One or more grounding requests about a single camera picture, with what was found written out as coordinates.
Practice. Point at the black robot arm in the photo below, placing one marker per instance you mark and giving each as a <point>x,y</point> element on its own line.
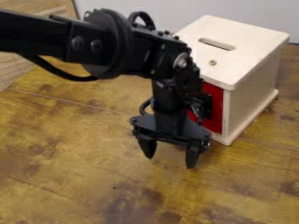
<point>105,45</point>

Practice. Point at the red wooden drawer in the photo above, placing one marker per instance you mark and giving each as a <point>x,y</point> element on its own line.
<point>213,123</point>

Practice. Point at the white wooden box cabinet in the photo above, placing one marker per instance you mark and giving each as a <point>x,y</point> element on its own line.
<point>237,56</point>

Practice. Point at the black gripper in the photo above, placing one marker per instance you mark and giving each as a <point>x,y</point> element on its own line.
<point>167,123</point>

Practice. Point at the black metal drawer handle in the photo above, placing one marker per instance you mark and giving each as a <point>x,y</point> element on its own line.
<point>199,110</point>

